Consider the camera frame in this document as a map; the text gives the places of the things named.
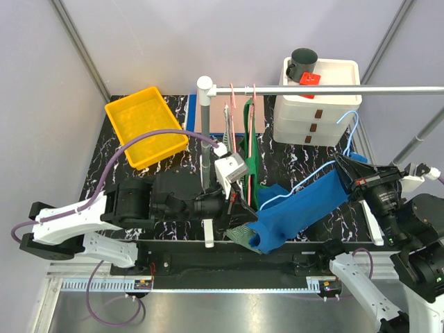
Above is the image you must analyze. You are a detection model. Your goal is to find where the purple floor cable loop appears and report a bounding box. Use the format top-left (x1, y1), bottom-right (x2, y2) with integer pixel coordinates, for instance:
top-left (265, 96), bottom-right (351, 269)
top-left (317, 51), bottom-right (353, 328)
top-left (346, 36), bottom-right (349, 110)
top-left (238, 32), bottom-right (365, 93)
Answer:
top-left (81, 259), bottom-right (148, 327)

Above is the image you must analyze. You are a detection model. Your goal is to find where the black marbled mat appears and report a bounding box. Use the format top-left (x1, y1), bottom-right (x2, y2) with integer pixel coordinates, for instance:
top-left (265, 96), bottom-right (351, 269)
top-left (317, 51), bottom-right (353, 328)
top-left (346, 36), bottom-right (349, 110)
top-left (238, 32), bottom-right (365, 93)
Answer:
top-left (80, 96), bottom-right (370, 242)

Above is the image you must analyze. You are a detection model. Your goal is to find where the blue tank top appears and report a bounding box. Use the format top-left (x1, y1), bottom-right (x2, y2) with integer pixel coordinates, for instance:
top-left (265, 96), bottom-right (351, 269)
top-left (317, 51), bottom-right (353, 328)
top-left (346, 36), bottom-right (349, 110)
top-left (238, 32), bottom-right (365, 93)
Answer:
top-left (246, 169), bottom-right (350, 254)

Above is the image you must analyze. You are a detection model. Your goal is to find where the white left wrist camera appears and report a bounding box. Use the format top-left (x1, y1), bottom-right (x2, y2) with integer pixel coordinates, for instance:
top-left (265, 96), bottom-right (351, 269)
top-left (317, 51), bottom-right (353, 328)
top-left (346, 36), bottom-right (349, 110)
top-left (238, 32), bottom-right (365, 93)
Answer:
top-left (214, 153), bottom-right (249, 199)

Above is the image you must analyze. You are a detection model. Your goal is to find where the pink wire hanger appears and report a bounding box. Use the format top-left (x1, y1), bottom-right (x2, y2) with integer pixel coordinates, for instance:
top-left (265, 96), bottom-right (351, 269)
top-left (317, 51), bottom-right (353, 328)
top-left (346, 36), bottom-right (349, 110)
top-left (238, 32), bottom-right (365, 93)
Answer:
top-left (230, 83), bottom-right (237, 153)
top-left (244, 85), bottom-right (259, 210)

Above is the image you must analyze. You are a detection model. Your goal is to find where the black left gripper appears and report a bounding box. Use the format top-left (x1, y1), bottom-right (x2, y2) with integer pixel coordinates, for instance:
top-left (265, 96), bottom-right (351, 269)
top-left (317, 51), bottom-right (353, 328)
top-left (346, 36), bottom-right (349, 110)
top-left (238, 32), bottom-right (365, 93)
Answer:
top-left (161, 176), bottom-right (259, 235)

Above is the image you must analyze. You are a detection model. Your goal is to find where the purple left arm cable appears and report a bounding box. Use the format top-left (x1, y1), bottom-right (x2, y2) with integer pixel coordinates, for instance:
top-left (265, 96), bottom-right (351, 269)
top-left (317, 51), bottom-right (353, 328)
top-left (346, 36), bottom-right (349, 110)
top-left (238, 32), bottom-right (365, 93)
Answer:
top-left (10, 128), bottom-right (228, 244)

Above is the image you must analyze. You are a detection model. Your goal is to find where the white grey rack post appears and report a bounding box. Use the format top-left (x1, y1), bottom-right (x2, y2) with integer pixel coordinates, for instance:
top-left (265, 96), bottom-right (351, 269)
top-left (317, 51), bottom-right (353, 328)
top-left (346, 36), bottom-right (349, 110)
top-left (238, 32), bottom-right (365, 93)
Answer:
top-left (196, 76), bottom-right (213, 191)

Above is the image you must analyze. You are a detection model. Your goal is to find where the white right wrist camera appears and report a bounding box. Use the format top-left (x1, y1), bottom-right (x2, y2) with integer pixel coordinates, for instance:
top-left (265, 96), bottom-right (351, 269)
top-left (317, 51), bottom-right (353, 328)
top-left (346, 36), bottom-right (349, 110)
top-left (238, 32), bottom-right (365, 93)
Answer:
top-left (400, 163), bottom-right (443, 193)

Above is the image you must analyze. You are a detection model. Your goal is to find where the white drawer unit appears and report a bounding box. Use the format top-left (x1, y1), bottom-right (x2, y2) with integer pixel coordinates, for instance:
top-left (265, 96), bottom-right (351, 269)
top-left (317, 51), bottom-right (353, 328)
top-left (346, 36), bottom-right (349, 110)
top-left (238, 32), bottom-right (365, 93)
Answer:
top-left (273, 59), bottom-right (362, 146)

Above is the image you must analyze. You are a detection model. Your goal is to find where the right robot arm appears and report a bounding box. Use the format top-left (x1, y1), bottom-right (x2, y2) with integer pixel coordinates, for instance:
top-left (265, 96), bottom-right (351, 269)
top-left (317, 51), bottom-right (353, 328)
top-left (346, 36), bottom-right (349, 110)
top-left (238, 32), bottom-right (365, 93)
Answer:
top-left (313, 154), bottom-right (443, 332)

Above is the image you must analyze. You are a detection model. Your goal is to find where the dark grey mug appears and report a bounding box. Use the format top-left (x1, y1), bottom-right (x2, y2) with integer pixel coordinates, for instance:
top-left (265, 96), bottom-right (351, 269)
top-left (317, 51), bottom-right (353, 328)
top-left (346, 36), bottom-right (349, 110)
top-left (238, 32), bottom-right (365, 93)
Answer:
top-left (286, 48), bottom-right (318, 83)

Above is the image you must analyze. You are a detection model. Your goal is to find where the light blue wire hanger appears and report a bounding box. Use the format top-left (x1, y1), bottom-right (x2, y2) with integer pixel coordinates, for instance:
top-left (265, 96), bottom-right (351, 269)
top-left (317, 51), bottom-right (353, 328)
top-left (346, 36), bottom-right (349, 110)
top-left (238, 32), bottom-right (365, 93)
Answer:
top-left (259, 110), bottom-right (359, 211)

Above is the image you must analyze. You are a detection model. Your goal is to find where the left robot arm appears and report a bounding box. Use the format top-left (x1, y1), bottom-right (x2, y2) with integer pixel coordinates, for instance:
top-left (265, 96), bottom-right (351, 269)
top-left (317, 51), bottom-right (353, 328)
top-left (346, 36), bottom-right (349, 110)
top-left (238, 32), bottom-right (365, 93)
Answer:
top-left (19, 170), bottom-right (257, 275)

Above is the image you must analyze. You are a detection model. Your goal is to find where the yellow plastic bin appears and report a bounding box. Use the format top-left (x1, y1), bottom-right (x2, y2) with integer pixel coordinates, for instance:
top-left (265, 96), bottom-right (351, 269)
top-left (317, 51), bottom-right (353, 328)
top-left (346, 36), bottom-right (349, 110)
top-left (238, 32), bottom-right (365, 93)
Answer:
top-left (105, 87), bottom-right (189, 171)

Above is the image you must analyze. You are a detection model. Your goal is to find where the red plastic block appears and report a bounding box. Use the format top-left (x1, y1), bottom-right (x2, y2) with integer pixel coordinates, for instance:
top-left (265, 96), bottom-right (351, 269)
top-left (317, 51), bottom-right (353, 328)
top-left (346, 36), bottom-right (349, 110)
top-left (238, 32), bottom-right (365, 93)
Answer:
top-left (299, 72), bottom-right (321, 86)

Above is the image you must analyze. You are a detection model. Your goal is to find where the green white striped tank top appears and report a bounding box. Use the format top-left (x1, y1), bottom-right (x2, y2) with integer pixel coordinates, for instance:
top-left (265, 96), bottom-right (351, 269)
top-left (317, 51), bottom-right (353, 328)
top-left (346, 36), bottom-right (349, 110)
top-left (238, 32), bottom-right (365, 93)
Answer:
top-left (221, 103), bottom-right (264, 254)

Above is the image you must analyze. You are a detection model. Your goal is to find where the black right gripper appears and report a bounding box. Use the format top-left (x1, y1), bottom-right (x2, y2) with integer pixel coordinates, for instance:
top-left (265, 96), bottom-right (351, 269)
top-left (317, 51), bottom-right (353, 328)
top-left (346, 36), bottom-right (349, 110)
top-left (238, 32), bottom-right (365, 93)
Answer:
top-left (331, 151), bottom-right (407, 244)

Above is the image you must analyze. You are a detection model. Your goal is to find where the blue framed pink board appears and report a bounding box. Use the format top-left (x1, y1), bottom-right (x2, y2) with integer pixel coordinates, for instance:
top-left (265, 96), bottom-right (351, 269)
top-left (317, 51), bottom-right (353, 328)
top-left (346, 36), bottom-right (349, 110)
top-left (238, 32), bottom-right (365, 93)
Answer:
top-left (186, 94), bottom-right (265, 136)

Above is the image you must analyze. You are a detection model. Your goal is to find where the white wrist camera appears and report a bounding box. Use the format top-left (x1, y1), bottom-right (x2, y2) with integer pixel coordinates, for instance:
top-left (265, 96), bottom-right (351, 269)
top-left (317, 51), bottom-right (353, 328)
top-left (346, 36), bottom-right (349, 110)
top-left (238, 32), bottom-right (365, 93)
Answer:
top-left (400, 163), bottom-right (443, 193)
top-left (214, 153), bottom-right (249, 199)

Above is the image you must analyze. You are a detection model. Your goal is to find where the white rack foot bar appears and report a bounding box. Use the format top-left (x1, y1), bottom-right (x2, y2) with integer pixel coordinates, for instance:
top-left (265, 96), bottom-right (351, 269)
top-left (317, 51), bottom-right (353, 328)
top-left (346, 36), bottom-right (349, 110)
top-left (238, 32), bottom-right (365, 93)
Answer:
top-left (203, 219), bottom-right (214, 248)

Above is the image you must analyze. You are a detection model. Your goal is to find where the metal clothes rail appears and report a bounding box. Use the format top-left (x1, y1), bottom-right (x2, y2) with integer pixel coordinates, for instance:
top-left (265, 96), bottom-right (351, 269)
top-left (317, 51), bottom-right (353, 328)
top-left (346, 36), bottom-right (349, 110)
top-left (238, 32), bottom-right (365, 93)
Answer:
top-left (207, 85), bottom-right (443, 97)

